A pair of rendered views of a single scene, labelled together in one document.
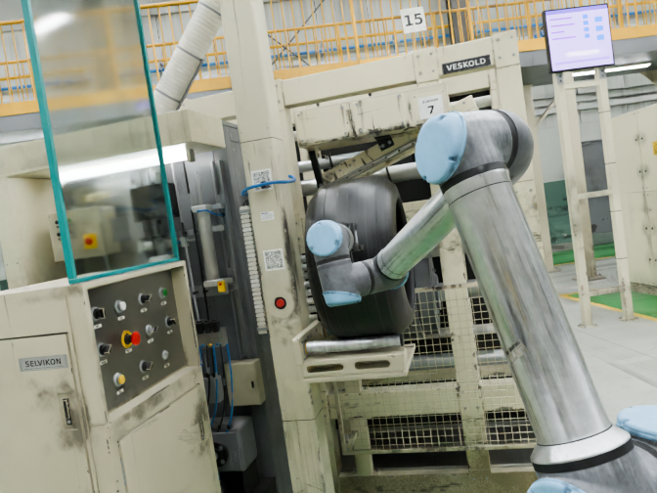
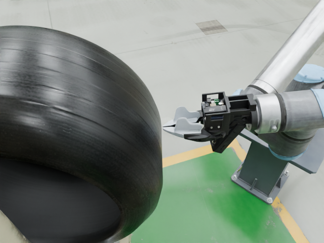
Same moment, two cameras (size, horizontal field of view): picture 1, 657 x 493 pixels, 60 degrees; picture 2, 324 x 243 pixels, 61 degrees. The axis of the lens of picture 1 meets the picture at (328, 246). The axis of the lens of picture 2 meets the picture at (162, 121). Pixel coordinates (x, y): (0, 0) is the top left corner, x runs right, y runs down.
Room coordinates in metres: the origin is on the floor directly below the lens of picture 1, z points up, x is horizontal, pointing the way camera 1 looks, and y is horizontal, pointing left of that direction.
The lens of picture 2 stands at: (1.88, 0.35, 1.72)
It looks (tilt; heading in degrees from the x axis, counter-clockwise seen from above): 46 degrees down; 255
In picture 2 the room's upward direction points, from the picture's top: straight up
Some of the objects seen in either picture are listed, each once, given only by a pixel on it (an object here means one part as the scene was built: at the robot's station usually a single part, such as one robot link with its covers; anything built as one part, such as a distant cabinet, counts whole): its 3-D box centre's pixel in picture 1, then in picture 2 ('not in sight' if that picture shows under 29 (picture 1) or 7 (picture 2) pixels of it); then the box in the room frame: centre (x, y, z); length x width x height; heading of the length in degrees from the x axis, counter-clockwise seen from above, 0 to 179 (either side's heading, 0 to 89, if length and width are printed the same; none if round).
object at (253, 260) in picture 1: (256, 269); not in sight; (2.11, 0.28, 1.19); 0.05 x 0.04 x 0.48; 166
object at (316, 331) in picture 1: (313, 338); not in sight; (2.11, 0.11, 0.90); 0.40 x 0.03 x 0.10; 166
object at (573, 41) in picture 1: (578, 38); not in sight; (5.14, -2.48, 2.60); 0.60 x 0.05 x 0.55; 95
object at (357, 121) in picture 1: (374, 119); not in sight; (2.33, -0.26, 1.71); 0.61 x 0.25 x 0.15; 76
